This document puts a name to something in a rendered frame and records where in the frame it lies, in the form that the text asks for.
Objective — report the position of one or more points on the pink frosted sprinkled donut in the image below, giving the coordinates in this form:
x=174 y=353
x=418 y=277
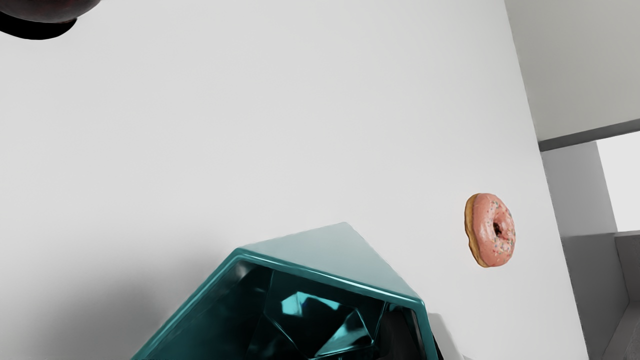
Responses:
x=491 y=230

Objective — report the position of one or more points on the dark round object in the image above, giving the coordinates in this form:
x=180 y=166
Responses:
x=45 y=10

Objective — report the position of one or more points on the teal faceted mug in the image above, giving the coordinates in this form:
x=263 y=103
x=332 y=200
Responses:
x=310 y=280

